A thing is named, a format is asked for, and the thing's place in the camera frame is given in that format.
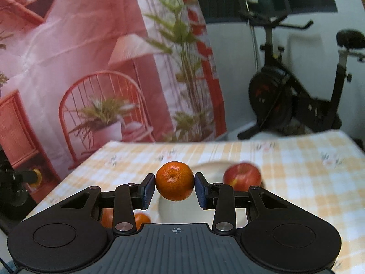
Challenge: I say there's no orange mandarin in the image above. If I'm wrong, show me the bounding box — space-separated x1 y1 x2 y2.
100 208 114 228
134 213 151 230
155 161 195 202

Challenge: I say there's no red apple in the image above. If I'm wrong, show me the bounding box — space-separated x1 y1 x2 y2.
223 162 262 192

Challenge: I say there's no orange plaid tablecloth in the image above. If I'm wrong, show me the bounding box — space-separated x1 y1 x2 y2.
35 131 364 273

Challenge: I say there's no black exercise bike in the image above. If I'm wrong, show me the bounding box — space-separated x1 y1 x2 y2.
237 10 364 140

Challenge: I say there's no red printed backdrop curtain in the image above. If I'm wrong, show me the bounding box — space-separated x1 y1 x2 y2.
1 0 227 202

